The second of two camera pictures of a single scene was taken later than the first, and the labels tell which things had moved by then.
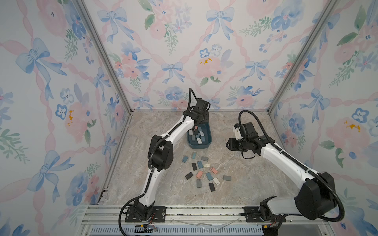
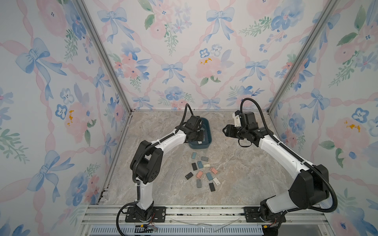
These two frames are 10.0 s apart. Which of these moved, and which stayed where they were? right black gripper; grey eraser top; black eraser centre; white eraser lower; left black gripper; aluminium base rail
Moved: right black gripper; left black gripper
Stayed: white eraser lower; black eraser centre; aluminium base rail; grey eraser top
